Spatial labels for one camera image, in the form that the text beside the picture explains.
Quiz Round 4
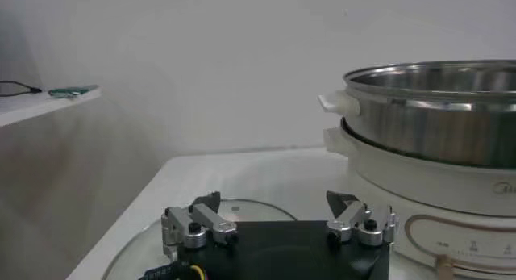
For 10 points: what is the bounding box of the black cable with plug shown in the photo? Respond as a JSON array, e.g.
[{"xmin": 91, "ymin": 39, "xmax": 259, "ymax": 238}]
[{"xmin": 0, "ymin": 80, "xmax": 43, "ymax": 98}]

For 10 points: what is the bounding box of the round glass lid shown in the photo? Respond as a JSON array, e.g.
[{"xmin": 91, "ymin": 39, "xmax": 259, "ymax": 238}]
[{"xmin": 102, "ymin": 199, "xmax": 443, "ymax": 280}]

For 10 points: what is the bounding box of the green handled scraper tool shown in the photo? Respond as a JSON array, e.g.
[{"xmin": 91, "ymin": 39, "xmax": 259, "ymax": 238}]
[{"xmin": 48, "ymin": 84, "xmax": 100, "ymax": 100}]

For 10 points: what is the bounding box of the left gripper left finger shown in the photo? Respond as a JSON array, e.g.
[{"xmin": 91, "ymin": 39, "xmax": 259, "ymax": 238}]
[{"xmin": 160, "ymin": 190, "xmax": 239, "ymax": 250}]

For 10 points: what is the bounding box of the white side table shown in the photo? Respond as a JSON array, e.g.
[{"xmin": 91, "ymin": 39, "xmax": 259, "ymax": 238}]
[{"xmin": 0, "ymin": 86, "xmax": 102, "ymax": 129}]

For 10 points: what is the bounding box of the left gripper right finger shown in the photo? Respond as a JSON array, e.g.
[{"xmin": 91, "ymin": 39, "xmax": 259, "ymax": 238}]
[{"xmin": 325, "ymin": 190, "xmax": 400, "ymax": 249}]

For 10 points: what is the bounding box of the white electric cooker base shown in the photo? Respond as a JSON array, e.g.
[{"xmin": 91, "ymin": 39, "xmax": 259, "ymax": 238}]
[{"xmin": 322, "ymin": 126, "xmax": 516, "ymax": 280}]

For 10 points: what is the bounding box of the stainless steel steamer basket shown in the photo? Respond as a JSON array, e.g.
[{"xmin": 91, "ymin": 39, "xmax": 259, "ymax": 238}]
[{"xmin": 317, "ymin": 59, "xmax": 516, "ymax": 169}]

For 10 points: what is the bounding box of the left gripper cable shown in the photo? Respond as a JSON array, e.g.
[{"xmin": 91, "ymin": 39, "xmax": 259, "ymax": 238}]
[{"xmin": 139, "ymin": 261, "xmax": 206, "ymax": 280}]

